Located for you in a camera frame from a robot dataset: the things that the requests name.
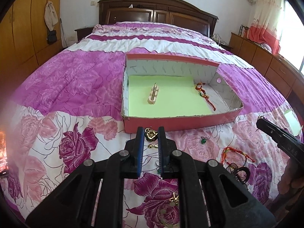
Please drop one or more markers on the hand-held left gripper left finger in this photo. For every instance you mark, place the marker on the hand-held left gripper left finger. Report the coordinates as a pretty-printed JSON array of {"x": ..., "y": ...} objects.
[{"x": 140, "y": 147}]

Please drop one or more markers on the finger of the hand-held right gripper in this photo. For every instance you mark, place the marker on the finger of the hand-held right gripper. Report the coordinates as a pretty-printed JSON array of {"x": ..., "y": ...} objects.
[{"x": 277, "y": 134}]

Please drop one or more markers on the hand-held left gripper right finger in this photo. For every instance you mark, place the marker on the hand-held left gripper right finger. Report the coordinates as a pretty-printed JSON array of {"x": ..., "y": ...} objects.
[{"x": 161, "y": 147}]

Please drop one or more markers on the red cardboard box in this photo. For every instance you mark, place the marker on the red cardboard box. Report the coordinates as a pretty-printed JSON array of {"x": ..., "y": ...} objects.
[{"x": 152, "y": 125}]

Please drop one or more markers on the person's right hand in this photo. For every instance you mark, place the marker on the person's right hand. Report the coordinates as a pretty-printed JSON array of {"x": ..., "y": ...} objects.
[{"x": 288, "y": 175}]

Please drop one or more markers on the light green paper sheet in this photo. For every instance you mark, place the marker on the light green paper sheet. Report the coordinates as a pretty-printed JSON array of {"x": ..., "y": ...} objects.
[{"x": 292, "y": 121}]

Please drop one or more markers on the small green earring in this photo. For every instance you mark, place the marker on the small green earring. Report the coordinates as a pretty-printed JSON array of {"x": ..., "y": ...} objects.
[{"x": 158, "y": 170}]

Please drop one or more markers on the green pendant charm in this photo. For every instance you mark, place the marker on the green pendant charm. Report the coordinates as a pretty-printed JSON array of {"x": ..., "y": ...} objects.
[{"x": 203, "y": 141}]

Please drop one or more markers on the light green paper lining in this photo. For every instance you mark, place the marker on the light green paper lining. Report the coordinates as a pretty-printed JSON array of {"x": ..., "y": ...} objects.
[{"x": 175, "y": 95}]

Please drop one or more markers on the long wooden cabinet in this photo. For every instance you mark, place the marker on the long wooden cabinet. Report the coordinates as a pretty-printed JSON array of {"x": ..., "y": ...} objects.
[{"x": 261, "y": 59}]

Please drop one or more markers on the pink floral bedspread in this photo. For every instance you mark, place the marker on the pink floral bedspread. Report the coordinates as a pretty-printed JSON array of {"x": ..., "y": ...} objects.
[{"x": 71, "y": 80}]

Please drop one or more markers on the window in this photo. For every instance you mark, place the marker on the window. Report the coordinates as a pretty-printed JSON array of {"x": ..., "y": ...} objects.
[{"x": 293, "y": 33}]

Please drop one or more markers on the row of books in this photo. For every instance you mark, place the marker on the row of books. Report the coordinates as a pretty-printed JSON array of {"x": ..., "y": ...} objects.
[{"x": 244, "y": 31}]

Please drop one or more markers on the white red curtain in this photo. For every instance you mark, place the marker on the white red curtain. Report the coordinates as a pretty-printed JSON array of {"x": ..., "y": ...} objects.
[{"x": 266, "y": 14}]

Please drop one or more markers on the dark wooden nightstand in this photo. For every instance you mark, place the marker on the dark wooden nightstand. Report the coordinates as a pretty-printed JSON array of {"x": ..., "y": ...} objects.
[{"x": 82, "y": 32}]

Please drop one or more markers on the thin grey rod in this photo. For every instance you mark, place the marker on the thin grey rod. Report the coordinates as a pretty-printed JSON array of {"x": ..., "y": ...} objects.
[{"x": 62, "y": 33}]

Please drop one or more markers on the dark wooden headboard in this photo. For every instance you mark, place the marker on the dark wooden headboard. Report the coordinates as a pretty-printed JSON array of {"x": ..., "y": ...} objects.
[{"x": 161, "y": 7}]

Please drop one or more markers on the black hanging bag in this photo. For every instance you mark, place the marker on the black hanging bag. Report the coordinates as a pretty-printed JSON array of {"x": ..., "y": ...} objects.
[{"x": 51, "y": 36}]

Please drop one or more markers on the beige hanging towel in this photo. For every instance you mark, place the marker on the beige hanging towel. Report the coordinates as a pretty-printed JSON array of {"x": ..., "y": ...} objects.
[{"x": 50, "y": 14}]

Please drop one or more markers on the wooden wardrobe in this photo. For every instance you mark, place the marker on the wooden wardrobe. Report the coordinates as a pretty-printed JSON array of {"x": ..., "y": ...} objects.
[{"x": 21, "y": 28}]

